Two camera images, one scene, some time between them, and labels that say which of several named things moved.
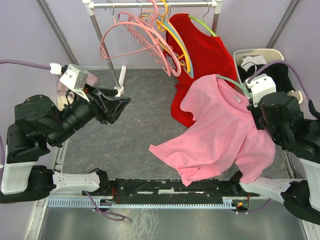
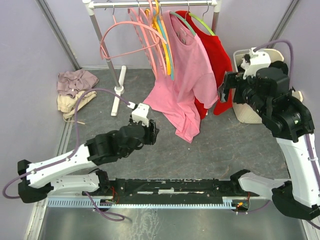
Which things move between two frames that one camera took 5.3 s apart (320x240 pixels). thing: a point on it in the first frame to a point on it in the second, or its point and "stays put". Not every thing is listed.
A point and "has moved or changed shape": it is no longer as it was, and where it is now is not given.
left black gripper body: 82,112 to 150,137
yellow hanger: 162,26 to 156,21
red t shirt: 207,55 to 220,59
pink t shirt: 224,138 to 194,87
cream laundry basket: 271,55 stays put
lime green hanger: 203,22 stays put
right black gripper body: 260,122 to 249,84
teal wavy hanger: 234,82 has moved or changed shape
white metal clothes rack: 92,5 stays put
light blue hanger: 160,18 to 157,12
